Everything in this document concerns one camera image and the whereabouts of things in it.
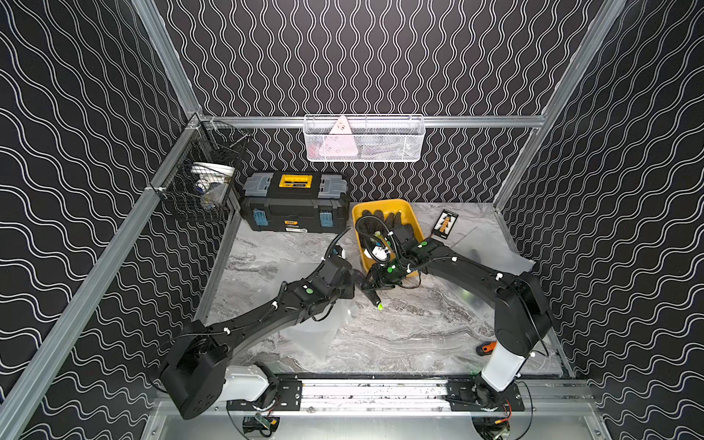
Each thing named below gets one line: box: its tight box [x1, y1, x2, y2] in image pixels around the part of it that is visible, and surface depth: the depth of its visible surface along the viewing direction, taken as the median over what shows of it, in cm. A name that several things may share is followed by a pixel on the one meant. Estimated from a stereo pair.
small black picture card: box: [430, 209, 460, 241], surface depth 115 cm
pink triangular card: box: [319, 115, 359, 157], surface depth 92 cm
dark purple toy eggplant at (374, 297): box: [361, 288, 385, 311], surface depth 80 cm
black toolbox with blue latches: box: [239, 171, 351, 233], surface depth 103 cm
